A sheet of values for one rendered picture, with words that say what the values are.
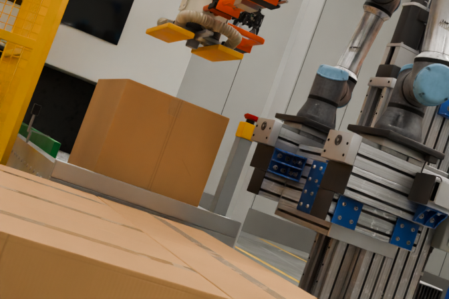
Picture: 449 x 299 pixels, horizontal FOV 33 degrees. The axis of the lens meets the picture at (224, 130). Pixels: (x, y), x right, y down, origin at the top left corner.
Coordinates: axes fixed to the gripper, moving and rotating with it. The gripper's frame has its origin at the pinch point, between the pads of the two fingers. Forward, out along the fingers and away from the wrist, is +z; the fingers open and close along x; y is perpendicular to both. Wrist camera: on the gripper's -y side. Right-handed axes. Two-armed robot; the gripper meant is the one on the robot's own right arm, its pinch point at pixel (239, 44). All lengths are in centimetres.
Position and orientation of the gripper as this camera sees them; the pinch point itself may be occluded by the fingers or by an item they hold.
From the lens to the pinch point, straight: 313.3
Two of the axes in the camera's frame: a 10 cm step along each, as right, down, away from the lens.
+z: -3.5, 9.4, -0.6
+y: 3.2, 0.6, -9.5
